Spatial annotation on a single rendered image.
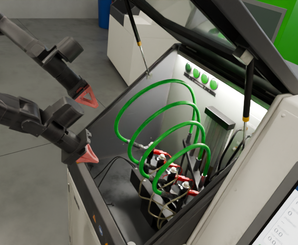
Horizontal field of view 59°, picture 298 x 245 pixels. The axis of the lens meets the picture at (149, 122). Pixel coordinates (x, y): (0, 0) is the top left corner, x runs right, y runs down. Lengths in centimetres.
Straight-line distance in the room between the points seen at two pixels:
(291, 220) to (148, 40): 338
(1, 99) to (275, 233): 74
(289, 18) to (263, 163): 273
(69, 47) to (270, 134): 62
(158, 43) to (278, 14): 156
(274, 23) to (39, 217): 306
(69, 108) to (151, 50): 330
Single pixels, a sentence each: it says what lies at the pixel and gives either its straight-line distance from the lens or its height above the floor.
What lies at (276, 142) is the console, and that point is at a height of 145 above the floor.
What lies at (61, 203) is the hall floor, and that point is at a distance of 236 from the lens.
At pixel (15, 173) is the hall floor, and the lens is 266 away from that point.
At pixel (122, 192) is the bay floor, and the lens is 132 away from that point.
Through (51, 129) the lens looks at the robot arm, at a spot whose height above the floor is 139.
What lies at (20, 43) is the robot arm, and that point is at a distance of 103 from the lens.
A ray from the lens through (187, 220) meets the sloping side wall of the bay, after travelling 92.
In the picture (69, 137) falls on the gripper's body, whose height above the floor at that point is 135.
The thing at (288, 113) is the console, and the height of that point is 152.
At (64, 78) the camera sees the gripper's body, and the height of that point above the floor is 145.
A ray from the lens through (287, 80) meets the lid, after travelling 74.
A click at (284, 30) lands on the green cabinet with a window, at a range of 342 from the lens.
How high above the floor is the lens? 181
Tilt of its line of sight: 33 degrees down
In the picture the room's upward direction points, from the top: 10 degrees clockwise
